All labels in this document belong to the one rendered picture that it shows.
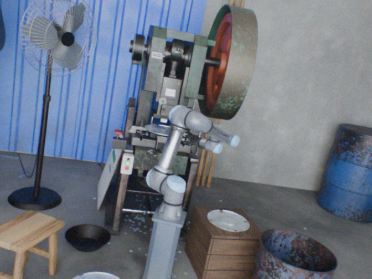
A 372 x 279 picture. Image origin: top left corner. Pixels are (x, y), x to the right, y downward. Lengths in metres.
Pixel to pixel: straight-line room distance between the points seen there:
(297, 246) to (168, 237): 0.79
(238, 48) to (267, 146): 2.12
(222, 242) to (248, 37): 1.33
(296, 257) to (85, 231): 1.43
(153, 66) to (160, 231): 1.15
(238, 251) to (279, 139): 2.20
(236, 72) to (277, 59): 1.79
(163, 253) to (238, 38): 1.43
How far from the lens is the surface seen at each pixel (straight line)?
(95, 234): 3.00
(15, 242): 2.30
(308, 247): 2.62
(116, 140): 2.83
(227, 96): 2.73
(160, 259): 2.50
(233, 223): 2.74
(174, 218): 2.38
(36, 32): 2.95
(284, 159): 4.74
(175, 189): 2.32
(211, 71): 3.34
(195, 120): 2.31
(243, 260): 2.73
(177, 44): 2.93
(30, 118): 4.31
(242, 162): 4.58
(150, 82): 2.88
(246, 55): 2.70
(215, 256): 2.63
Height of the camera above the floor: 1.52
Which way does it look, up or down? 15 degrees down
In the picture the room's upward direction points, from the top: 12 degrees clockwise
